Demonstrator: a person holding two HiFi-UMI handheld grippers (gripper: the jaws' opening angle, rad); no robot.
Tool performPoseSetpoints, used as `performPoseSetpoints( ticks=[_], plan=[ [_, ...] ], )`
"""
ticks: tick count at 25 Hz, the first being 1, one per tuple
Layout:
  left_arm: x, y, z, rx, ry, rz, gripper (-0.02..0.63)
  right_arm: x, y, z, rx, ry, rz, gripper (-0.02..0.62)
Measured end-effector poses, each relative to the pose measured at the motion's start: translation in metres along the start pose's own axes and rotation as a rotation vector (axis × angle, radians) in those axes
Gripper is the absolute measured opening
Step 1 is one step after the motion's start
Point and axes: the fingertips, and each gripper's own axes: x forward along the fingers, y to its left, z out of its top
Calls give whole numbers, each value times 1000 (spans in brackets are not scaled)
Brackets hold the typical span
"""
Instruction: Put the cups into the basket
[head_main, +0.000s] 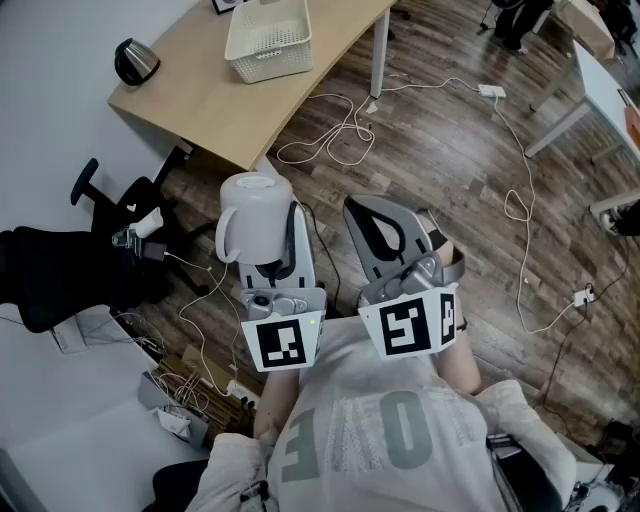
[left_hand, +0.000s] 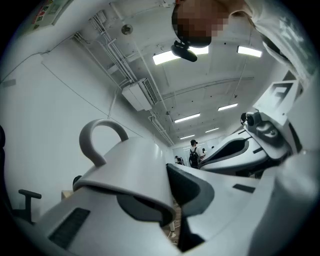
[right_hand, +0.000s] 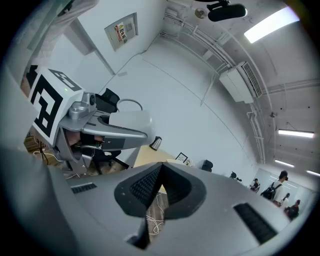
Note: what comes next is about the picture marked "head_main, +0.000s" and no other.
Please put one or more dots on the white wall socket block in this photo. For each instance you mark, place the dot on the white wall socket block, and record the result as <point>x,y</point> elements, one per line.
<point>584,297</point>

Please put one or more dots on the white power strip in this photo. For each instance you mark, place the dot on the white power strip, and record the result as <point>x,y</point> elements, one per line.
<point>245,395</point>

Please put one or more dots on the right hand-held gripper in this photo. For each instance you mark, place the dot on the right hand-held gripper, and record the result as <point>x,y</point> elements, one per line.
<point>405,330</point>

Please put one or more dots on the person's right forearm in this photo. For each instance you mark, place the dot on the person's right forearm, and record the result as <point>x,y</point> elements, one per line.
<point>457,365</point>

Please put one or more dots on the black framed picture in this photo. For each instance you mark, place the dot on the black framed picture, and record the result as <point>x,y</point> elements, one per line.
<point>225,5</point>

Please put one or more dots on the white power adapter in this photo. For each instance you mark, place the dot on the white power adapter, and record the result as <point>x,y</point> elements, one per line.
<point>492,91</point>

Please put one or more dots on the person's white printed shirt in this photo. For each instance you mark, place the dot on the person's white printed shirt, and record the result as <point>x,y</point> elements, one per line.
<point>360,390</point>

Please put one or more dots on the black shoulder bag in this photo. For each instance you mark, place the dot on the black shoulder bag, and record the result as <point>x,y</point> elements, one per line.
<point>520,475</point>

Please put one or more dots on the grey table foot bar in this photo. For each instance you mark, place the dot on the grey table foot bar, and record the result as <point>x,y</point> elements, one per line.
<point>615,204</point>

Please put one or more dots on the person's right hand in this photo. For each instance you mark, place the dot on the person's right hand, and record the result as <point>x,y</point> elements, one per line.
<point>446,255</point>

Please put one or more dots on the white perforated plastic basket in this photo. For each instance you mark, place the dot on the white perforated plastic basket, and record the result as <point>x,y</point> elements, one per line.
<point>267,35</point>

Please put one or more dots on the brown cardboard box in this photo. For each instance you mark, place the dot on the brown cardboard box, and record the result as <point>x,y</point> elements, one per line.
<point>215,390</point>

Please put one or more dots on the white desk leg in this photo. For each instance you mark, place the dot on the white desk leg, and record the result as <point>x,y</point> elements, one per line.
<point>379,55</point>

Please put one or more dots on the black office chair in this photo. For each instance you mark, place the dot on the black office chair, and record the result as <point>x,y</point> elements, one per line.
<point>55,270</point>

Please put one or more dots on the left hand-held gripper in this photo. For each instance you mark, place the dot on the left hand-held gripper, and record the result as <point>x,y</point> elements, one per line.
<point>280,345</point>

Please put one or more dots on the person's left forearm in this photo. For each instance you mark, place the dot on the person's left forearm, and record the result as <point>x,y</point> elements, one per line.
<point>275,400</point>

